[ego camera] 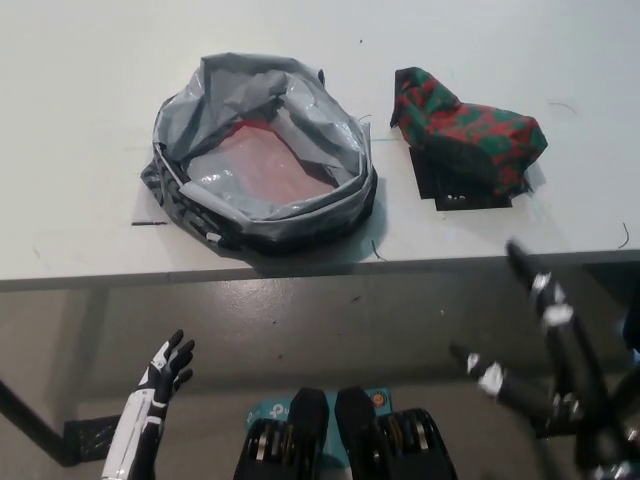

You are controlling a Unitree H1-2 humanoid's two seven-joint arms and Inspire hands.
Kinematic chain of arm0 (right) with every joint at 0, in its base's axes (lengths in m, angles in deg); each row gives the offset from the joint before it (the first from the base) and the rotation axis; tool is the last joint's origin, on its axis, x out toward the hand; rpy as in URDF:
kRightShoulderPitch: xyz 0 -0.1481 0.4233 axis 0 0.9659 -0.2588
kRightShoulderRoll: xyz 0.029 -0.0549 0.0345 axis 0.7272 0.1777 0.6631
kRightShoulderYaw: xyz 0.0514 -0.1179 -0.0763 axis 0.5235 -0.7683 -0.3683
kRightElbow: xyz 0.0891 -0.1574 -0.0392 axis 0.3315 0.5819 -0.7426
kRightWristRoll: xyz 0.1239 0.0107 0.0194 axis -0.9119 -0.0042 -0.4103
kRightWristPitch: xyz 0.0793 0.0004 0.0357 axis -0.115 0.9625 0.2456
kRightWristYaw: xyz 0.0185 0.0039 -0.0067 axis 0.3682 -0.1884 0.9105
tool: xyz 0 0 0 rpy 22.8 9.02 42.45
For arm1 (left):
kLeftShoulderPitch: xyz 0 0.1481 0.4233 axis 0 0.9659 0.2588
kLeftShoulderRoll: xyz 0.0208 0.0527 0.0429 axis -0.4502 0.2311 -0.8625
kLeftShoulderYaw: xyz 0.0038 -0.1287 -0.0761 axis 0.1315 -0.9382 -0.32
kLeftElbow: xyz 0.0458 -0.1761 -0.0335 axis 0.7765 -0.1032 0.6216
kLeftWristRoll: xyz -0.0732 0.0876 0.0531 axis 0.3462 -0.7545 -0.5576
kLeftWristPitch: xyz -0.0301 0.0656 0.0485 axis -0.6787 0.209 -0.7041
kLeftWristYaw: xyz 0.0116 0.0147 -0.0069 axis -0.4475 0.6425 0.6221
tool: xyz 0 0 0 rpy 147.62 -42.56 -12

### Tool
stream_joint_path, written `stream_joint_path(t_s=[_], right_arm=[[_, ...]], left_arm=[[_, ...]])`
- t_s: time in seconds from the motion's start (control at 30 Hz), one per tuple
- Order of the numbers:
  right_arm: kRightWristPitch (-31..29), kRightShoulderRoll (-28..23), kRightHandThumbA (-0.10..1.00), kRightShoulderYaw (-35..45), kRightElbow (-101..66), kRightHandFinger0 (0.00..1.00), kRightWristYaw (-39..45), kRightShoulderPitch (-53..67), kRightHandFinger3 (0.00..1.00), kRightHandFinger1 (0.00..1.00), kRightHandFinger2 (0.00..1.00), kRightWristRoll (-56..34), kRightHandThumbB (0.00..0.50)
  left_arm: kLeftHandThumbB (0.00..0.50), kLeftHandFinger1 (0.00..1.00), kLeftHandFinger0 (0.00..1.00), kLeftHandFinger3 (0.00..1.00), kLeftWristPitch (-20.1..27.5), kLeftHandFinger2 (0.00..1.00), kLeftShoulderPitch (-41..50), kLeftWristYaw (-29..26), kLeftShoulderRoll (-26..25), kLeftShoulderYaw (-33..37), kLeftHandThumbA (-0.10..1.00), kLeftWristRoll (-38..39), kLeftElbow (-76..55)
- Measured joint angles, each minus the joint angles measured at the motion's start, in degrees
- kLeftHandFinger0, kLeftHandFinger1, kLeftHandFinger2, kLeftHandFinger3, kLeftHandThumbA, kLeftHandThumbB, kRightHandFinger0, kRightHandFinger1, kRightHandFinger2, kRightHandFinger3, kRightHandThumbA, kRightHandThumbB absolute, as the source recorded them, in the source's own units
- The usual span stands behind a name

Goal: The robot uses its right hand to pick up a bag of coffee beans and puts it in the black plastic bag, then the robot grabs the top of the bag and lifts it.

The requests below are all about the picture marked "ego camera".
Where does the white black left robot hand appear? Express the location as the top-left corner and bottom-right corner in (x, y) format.
(101, 328), (196, 480)

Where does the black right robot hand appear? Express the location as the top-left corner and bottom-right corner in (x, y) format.
(448, 239), (640, 480)

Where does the red green patterned garment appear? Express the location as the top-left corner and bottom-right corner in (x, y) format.
(389, 66), (550, 197)

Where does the black plastic bag grey inside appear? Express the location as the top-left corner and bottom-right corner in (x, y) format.
(139, 53), (380, 274)

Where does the dark metal table leg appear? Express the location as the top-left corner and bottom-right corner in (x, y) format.
(0, 377), (76, 466)

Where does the black tape patch on table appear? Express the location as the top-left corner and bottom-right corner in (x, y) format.
(407, 144), (534, 212)

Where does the red plastic packet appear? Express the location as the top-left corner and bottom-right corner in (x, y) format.
(214, 117), (337, 202)

